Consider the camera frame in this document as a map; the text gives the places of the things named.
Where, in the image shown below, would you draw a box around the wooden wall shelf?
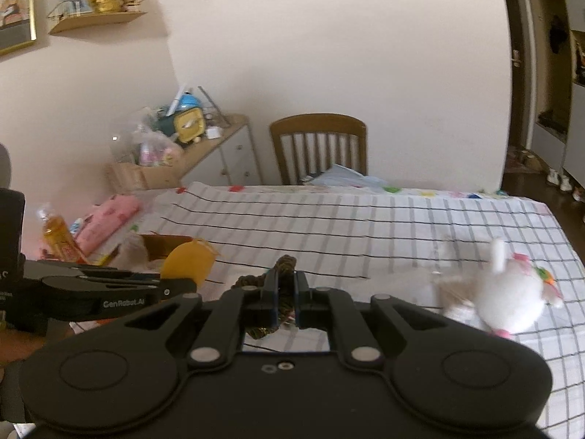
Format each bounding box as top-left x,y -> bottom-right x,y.
48,9 -> 148,35

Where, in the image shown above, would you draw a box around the black stick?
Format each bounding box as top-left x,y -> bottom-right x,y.
197,86 -> 229,126

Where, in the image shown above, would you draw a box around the brown scrunchie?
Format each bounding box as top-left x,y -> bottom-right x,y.
233,254 -> 298,341

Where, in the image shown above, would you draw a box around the dark hanging hat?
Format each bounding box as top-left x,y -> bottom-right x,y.
548,16 -> 570,54

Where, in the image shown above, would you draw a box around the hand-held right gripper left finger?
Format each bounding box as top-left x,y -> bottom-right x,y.
124,269 -> 280,367

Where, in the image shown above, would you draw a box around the wooden chair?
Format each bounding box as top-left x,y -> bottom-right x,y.
269,113 -> 369,186

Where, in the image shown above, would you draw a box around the light blue folded cloth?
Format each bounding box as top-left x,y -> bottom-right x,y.
305,164 -> 387,188

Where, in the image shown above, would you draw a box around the pink cloth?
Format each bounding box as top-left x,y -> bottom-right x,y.
75,194 -> 140,253

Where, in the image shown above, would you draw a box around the wooden sideboard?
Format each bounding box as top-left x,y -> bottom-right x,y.
178,114 -> 262,188

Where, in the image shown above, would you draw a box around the person's left forearm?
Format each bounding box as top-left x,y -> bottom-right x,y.
0,329 -> 51,371

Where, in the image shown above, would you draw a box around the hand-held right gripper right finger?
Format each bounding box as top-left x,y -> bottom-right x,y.
295,272 -> 451,369

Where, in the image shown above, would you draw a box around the small white shoes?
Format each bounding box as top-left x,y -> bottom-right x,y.
546,168 -> 573,193

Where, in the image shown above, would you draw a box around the plastic bag of pink items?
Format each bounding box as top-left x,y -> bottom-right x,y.
132,128 -> 184,168

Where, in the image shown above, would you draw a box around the brown door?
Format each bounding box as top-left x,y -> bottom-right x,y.
498,0 -> 536,148

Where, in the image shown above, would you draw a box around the checked tablecloth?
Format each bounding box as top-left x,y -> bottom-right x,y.
71,187 -> 585,439

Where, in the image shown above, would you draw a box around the white plush toy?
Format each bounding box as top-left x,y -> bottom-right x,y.
475,237 -> 565,340

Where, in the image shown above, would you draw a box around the orange liquid bottle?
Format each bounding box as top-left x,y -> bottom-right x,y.
37,203 -> 81,262

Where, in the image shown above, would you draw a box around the gold framed picture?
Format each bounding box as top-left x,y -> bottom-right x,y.
0,0 -> 37,56

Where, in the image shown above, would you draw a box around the white paper tube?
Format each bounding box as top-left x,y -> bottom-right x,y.
167,85 -> 189,115

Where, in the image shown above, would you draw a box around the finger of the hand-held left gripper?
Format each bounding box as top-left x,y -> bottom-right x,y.
37,260 -> 162,279
42,270 -> 167,285

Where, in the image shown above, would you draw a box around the small clear plastic wrapper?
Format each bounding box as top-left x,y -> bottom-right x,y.
432,238 -> 462,279

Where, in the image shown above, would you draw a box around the red tin box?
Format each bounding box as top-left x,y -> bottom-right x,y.
112,232 -> 202,279

